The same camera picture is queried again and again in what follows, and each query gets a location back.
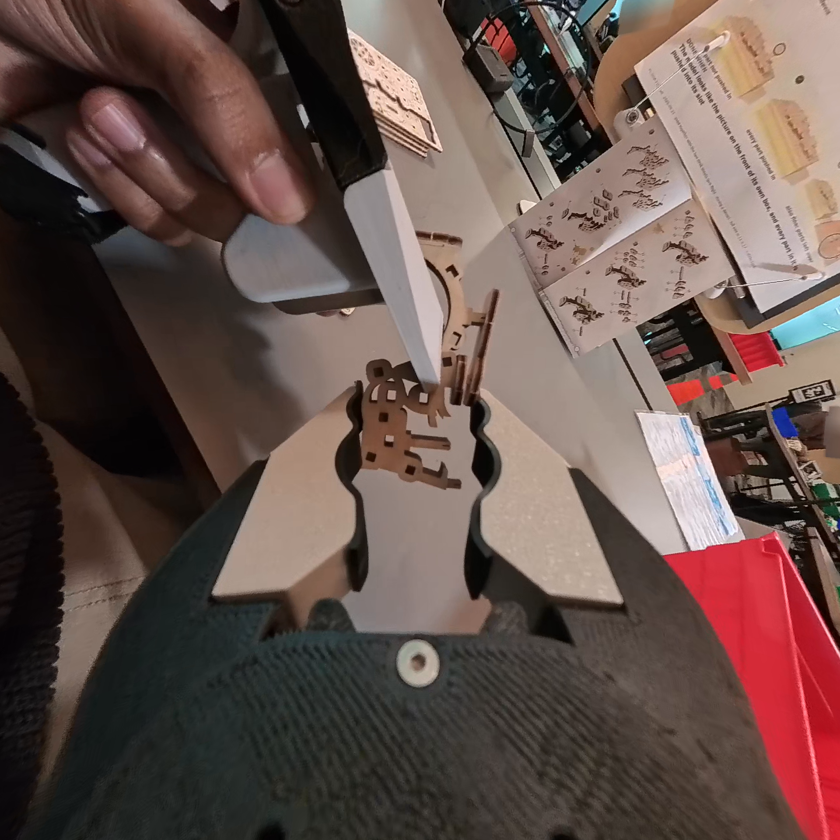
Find red storage crate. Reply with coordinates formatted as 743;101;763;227
666;331;786;409

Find assembly instruction booklet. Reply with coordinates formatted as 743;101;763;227
507;134;737;358

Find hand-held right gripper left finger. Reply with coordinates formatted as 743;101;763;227
210;386;370;606

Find black power adapter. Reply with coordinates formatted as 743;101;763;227
461;41;517;94

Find small laser-cut wooden piece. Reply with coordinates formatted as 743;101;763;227
410;230;501;409

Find stack of wooden puzzle sheets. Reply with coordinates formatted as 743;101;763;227
344;29;443;160

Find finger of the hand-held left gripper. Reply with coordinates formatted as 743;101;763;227
343;163;443;389

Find person's left hand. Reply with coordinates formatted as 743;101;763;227
0;0;315;249

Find red plastic bin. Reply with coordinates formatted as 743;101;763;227
663;530;840;840

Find instruction sheets on stand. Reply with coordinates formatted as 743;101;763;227
592;0;840;332

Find blue and white printed sheet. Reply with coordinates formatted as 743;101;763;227
634;409;747;553

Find wooden dinosaur piece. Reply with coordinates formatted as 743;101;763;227
360;357;464;492

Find grey desk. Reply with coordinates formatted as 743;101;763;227
92;0;693;634

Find instruction poster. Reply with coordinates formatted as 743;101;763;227
633;0;840;316

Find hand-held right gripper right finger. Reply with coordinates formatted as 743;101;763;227
463;394;626;608

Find beige trousers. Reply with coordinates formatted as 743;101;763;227
26;394;221;762

